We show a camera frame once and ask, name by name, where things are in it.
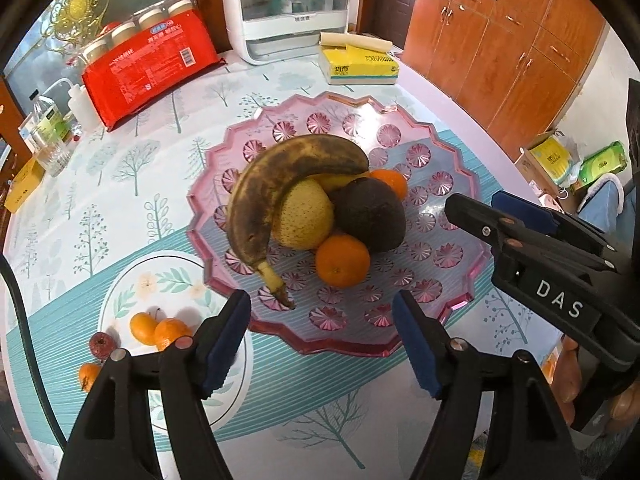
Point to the yellow cardboard box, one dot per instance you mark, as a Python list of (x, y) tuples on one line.
[(22, 185)]

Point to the clear drinking glass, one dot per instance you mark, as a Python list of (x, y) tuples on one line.
[(50, 157)]

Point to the person's right hand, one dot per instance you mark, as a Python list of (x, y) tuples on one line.
[(567, 375)]

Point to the pink plastic bowl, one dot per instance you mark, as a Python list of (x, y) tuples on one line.
[(430, 180)]

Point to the small clear jar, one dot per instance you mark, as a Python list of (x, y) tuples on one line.
[(74, 130)]

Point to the blue cloth with white fleece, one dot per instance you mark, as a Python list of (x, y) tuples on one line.
[(597, 205)]

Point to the white squeeze bottle with tube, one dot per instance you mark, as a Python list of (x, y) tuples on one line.
[(82, 107)]

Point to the small red fruit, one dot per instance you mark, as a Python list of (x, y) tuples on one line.
[(102, 345)]

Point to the clear bottle with green label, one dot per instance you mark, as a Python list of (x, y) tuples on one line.
[(50, 122)]

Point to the green wipes package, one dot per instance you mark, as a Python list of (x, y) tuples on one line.
[(600, 162)]

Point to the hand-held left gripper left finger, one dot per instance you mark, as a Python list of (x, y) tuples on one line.
[(225, 345)]

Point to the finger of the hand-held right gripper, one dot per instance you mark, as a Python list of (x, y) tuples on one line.
[(475, 217), (525, 212)]

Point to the brown spotted banana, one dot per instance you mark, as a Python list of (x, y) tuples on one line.
[(280, 170)]

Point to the white countertop appliance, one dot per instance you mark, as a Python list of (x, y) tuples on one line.
[(280, 25)]

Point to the brown cardboard box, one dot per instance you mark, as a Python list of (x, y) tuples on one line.
[(525, 165)]

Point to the dark avocado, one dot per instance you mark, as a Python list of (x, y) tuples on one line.
[(370, 215)]

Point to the yellow tissue pack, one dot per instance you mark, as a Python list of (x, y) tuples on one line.
[(360, 65)]

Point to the orange tangerine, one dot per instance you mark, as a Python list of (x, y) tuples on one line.
[(392, 182), (142, 327), (342, 260), (170, 334), (89, 376)]

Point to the red paper cup package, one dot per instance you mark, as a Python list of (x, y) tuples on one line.
[(150, 70)]

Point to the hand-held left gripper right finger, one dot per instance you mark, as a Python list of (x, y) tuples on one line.
[(420, 345)]

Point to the yellow pear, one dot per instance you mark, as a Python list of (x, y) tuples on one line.
[(305, 215)]

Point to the frosted glass sliding door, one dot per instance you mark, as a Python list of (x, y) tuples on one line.
[(30, 55)]

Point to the golden door ornament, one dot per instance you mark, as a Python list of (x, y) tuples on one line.
[(77, 5)]

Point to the yellow green package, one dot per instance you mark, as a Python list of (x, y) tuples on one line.
[(550, 157)]

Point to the wooden wall cabinet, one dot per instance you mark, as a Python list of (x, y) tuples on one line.
[(500, 60)]

